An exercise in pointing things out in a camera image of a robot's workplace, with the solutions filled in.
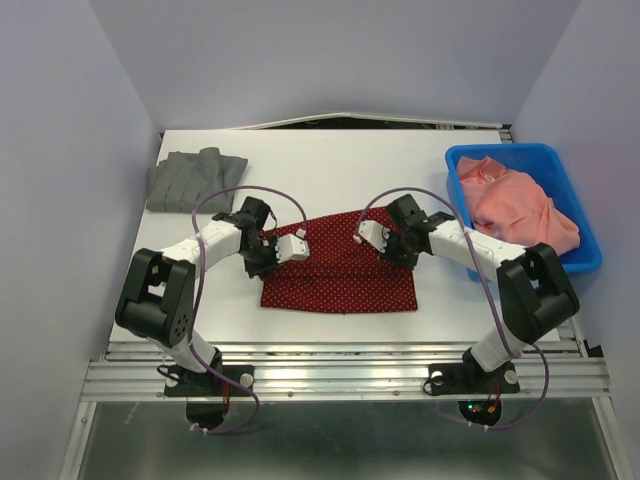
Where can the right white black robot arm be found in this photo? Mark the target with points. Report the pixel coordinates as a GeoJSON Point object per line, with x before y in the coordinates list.
{"type": "Point", "coordinates": [534, 291]}

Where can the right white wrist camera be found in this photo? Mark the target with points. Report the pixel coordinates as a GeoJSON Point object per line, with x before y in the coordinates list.
{"type": "Point", "coordinates": [373, 233]}

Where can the aluminium frame rail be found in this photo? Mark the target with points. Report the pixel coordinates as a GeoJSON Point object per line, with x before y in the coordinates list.
{"type": "Point", "coordinates": [343, 372]}

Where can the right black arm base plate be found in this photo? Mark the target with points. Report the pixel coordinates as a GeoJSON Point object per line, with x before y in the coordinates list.
{"type": "Point", "coordinates": [467, 379]}

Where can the red polka dot skirt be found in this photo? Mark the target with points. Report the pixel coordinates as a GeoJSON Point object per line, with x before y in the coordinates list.
{"type": "Point", "coordinates": [340, 276]}

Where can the grey pleated skirt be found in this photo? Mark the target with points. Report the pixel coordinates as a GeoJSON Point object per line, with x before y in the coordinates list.
{"type": "Point", "coordinates": [183, 180]}

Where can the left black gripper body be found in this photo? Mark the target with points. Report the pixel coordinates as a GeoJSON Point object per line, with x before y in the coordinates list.
{"type": "Point", "coordinates": [261, 257]}

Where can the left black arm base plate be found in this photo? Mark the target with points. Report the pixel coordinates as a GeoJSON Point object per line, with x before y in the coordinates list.
{"type": "Point", "coordinates": [181, 383]}

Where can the pink skirt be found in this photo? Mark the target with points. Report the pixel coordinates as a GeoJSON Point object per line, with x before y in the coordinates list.
{"type": "Point", "coordinates": [510, 206]}

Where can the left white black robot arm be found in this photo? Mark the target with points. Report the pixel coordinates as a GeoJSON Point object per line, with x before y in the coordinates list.
{"type": "Point", "coordinates": [157, 302]}

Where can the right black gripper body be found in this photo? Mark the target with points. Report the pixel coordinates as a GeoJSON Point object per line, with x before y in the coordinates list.
{"type": "Point", "coordinates": [399, 251]}

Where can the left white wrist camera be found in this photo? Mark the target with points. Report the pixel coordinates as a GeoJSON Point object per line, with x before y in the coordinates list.
{"type": "Point", "coordinates": [291, 248]}

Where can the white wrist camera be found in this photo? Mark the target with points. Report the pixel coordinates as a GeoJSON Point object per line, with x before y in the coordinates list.
{"type": "Point", "coordinates": [373, 233]}
{"type": "Point", "coordinates": [291, 248]}

